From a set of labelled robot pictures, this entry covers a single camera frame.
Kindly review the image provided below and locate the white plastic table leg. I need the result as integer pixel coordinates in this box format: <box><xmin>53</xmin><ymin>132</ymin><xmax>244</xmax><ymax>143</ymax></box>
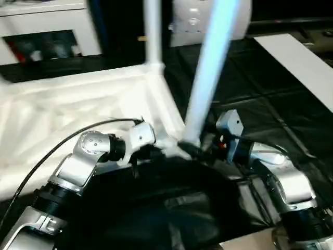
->
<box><xmin>144</xmin><ymin>0</ymin><xmax>165</xmax><ymax>69</ymax></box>
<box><xmin>0</xmin><ymin>70</ymin><xmax>12</xmax><ymax>85</ymax></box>
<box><xmin>182</xmin><ymin>0</ymin><xmax>244</xmax><ymax>146</ymax></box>

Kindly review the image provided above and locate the white plastic table top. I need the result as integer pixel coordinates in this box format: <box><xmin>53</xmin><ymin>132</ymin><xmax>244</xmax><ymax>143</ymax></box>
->
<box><xmin>0</xmin><ymin>64</ymin><xmax>192</xmax><ymax>201</ymax></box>

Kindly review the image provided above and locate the black work mat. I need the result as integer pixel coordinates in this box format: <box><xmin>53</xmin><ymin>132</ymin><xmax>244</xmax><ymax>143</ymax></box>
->
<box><xmin>0</xmin><ymin>36</ymin><xmax>333</xmax><ymax>250</ymax></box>

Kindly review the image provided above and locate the black metal stand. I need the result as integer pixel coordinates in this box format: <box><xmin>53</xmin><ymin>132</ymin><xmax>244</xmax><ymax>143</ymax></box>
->
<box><xmin>270</xmin><ymin>225</ymin><xmax>292</xmax><ymax>248</ymax></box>

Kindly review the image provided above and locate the white flat board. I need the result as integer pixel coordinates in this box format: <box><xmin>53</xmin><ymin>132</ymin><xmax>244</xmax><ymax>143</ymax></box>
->
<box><xmin>253</xmin><ymin>33</ymin><xmax>333</xmax><ymax>113</ymax></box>

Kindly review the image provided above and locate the black furniture with yellow label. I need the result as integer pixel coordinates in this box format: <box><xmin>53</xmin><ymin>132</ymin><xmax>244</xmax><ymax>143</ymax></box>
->
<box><xmin>87</xmin><ymin>0</ymin><xmax>177</xmax><ymax>66</ymax></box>

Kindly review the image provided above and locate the white glass-door cabinet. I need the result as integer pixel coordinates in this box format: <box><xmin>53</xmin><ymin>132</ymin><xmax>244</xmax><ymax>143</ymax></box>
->
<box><xmin>0</xmin><ymin>0</ymin><xmax>102</xmax><ymax>66</ymax></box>

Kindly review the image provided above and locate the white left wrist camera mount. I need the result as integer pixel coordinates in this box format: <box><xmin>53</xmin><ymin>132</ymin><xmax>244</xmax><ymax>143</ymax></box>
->
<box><xmin>116</xmin><ymin>122</ymin><xmax>157</xmax><ymax>167</ymax></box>

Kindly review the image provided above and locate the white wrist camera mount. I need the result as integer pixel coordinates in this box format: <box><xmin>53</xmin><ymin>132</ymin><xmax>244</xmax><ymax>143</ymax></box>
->
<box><xmin>215</xmin><ymin>109</ymin><xmax>245</xmax><ymax>164</ymax></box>
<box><xmin>116</xmin><ymin>122</ymin><xmax>157</xmax><ymax>167</ymax></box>

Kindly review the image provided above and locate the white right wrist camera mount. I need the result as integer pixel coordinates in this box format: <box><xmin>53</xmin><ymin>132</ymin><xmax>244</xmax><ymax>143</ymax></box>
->
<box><xmin>215</xmin><ymin>109</ymin><xmax>245</xmax><ymax>164</ymax></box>

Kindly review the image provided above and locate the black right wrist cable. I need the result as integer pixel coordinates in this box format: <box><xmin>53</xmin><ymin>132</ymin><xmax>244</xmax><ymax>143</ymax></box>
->
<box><xmin>233</xmin><ymin>134</ymin><xmax>289</xmax><ymax>154</ymax></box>

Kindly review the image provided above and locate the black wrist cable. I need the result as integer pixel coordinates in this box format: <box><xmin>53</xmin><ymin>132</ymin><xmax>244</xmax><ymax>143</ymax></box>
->
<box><xmin>0</xmin><ymin>118</ymin><xmax>145</xmax><ymax>222</ymax></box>
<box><xmin>233</xmin><ymin>134</ymin><xmax>289</xmax><ymax>154</ymax></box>

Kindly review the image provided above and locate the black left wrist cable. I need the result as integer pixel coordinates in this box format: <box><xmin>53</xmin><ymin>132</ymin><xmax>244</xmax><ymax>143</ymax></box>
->
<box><xmin>0</xmin><ymin>118</ymin><xmax>145</xmax><ymax>222</ymax></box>

